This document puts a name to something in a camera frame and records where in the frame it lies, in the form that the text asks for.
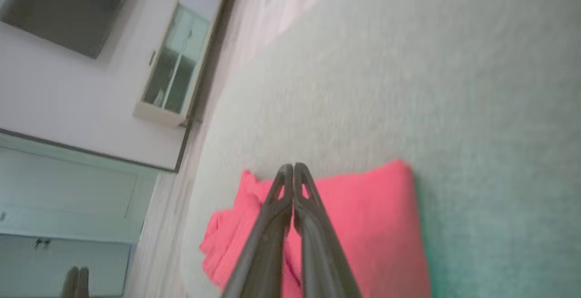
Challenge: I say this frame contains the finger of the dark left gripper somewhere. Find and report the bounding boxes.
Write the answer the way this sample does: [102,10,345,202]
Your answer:
[61,266,79,298]
[78,267,90,298]

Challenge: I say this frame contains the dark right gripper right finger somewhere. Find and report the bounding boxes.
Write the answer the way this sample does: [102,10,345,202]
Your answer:
[294,162,362,298]

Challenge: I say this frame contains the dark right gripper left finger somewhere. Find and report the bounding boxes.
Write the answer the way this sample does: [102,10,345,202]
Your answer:
[221,163,295,298]

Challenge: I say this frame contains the red numbered jersey white sleeves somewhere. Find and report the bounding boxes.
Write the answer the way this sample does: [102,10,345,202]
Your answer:
[199,160,433,298]

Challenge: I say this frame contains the pale green tall cabinet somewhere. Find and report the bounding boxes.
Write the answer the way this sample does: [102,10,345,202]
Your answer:
[0,130,160,298]

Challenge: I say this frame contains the pale green TV console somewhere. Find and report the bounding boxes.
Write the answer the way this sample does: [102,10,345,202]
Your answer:
[133,0,236,127]

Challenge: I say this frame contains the grey fabric sofa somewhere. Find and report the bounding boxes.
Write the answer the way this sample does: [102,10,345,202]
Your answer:
[179,0,581,298]

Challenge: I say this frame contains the black wall television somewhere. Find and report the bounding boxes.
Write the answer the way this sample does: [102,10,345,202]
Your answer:
[0,0,139,59]

